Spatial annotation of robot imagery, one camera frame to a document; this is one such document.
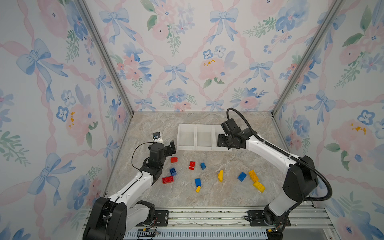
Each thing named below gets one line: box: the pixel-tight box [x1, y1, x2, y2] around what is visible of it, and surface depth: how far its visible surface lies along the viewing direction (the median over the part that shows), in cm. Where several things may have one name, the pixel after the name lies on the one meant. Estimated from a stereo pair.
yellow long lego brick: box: [253, 181, 266, 193], surface depth 85 cm
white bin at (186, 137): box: [176, 124, 196, 151], surface depth 103 cm
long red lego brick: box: [162, 176, 174, 184], surface depth 87 cm
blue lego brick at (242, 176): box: [237, 171, 247, 182], surface depth 89 cm
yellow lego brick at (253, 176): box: [248, 170, 259, 182], surface depth 88 cm
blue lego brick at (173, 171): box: [169, 167, 177, 176], surface depth 87 cm
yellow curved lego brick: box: [218, 170, 224, 183], surface depth 87 cm
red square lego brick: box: [189, 161, 196, 171], surface depth 92 cm
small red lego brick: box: [170, 157, 179, 163], surface depth 97 cm
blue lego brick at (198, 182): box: [195, 178, 202, 187], surface depth 87 cm
